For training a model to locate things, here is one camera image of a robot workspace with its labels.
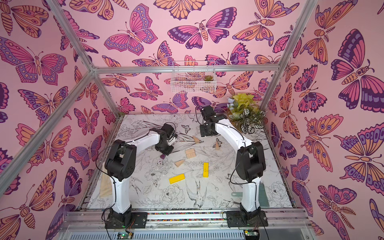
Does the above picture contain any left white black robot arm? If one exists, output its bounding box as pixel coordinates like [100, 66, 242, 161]
[105, 123, 177, 214]

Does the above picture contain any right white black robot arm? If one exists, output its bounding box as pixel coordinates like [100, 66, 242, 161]
[200, 106, 266, 218]

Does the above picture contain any long yellow block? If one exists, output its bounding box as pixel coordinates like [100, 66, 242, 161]
[169, 174, 186, 185]

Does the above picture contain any potted plant amber vase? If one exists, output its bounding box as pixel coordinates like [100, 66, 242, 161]
[227, 93, 266, 135]

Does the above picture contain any short yellow block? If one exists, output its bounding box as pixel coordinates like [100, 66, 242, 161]
[203, 163, 209, 178]

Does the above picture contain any small succulent in basket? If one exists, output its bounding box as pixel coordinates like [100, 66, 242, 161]
[204, 75, 214, 82]

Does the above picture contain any beige work glove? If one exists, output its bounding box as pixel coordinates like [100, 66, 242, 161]
[99, 173, 113, 198]

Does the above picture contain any teal dustpan brush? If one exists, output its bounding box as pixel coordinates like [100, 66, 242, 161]
[231, 183, 270, 208]

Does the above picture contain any white wire basket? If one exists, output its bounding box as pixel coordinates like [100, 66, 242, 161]
[170, 60, 217, 94]

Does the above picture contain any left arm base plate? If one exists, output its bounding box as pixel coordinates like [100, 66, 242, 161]
[106, 212, 148, 229]

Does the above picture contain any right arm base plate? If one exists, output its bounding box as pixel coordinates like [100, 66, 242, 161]
[225, 210, 269, 228]

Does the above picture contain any front aluminium rail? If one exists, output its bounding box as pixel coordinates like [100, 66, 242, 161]
[57, 209, 317, 240]

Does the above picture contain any aluminium frame structure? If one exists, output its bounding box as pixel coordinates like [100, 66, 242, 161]
[0, 0, 319, 197]

